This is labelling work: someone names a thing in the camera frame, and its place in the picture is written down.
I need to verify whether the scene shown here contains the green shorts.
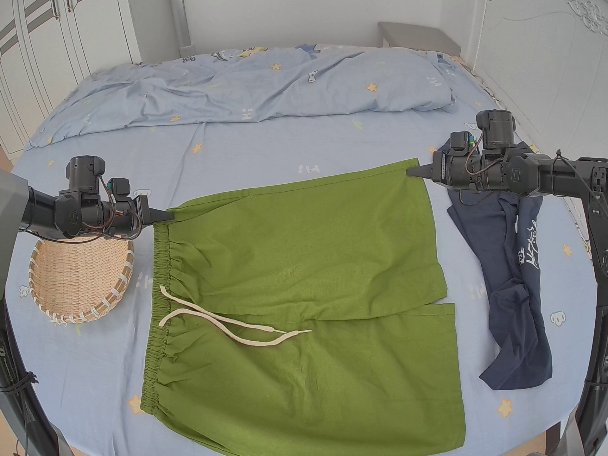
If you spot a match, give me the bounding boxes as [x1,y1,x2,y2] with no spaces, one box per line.
[141,158,467,450]

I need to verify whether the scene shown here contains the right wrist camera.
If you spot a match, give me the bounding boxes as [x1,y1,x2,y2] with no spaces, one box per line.
[450,131,477,155]

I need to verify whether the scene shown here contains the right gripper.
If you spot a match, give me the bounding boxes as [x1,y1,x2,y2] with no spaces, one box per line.
[433,151,481,192]

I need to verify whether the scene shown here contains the bed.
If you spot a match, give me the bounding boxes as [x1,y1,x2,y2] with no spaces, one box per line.
[7,0,608,456]

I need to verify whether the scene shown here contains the pale blue quilt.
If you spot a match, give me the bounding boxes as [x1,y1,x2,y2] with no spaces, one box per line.
[24,45,459,150]

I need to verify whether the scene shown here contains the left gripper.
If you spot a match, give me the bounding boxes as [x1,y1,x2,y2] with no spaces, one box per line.
[102,195,152,239]

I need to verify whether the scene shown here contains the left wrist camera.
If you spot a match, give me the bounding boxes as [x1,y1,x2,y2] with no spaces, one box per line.
[107,177,132,201]

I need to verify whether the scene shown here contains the round woven basket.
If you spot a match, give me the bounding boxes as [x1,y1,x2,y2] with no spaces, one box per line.
[28,233,135,326]

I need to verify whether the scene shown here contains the grey vertical pipe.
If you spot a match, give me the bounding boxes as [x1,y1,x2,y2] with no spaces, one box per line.
[165,0,192,48]

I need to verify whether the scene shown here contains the white wardrobe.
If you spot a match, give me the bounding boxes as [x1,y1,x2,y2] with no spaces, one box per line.
[0,0,143,158]

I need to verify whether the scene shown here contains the grey bedside table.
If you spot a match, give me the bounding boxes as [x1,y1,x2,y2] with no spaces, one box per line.
[377,22,461,58]

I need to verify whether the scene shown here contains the dark blue T-shirt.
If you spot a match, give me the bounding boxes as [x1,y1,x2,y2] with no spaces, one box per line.
[434,138,554,391]

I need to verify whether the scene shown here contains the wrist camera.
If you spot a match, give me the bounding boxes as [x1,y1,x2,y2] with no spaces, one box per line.
[107,177,132,201]
[450,131,477,155]

